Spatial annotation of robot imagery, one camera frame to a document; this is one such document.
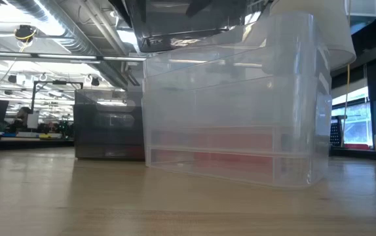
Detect red plastic basket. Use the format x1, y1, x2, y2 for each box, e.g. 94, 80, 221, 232
151, 127, 276, 176

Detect long horizontal light bar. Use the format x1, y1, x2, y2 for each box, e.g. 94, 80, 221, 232
0, 50, 148, 64

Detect black perforated panel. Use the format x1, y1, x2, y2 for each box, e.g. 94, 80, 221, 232
329, 115, 343, 148

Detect dark background desk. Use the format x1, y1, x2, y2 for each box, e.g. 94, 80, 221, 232
0, 136, 75, 150

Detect person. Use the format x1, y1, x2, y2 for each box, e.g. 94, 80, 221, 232
15, 106, 34, 132

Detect white hanging box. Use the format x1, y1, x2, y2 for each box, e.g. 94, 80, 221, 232
344, 0, 376, 18

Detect black background station frame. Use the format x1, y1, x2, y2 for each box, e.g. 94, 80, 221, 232
31, 80, 85, 114

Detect yellow hanging cable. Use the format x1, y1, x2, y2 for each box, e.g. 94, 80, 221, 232
339, 63, 352, 148

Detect black ceiling device yellow cable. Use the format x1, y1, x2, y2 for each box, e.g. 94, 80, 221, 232
13, 24, 39, 43

